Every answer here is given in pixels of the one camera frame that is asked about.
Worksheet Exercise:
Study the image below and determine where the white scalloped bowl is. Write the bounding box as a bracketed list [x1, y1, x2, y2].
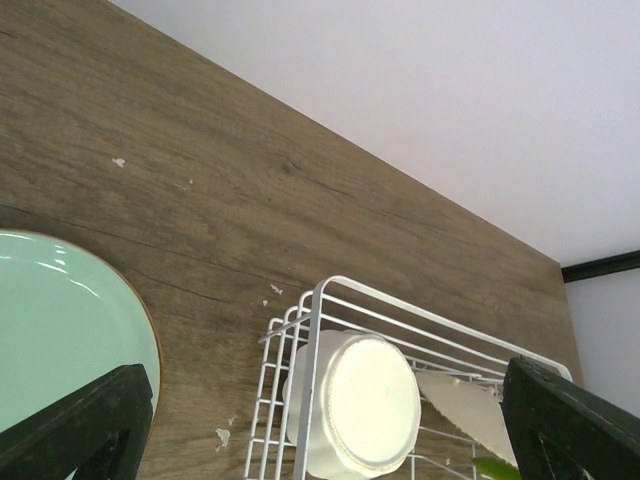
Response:
[306, 330, 421, 479]

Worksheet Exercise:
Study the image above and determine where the white wire dish rack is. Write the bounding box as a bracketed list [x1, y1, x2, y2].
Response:
[242, 273, 574, 480]

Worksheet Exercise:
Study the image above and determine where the woven bamboo plate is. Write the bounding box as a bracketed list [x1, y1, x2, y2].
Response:
[415, 371, 517, 467]

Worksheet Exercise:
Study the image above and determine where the lime green plate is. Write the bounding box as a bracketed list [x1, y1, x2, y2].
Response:
[472, 456, 522, 480]

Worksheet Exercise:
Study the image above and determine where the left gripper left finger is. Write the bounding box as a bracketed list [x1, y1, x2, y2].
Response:
[1, 364, 153, 479]

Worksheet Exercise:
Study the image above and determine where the right black frame post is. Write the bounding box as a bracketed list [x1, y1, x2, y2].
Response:
[561, 250, 640, 283]

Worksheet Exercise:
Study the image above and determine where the pale green plate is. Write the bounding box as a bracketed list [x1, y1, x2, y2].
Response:
[0, 228, 165, 480]

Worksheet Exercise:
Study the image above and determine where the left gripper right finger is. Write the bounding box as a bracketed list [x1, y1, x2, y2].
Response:
[501, 357, 639, 479]

